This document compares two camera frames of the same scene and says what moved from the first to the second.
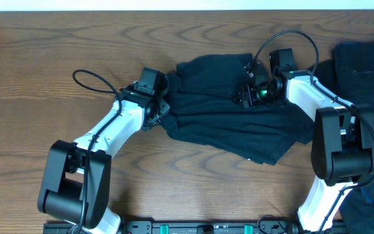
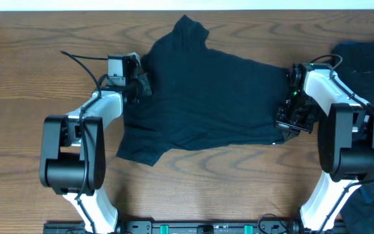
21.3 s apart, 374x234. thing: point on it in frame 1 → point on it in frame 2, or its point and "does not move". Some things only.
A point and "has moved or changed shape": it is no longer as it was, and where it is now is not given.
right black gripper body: (243, 96) → (294, 124)
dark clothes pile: (363, 74) does not move
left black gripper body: (162, 108) → (144, 86)
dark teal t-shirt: (201, 110) has moved or changed shape
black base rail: (199, 227) does not move
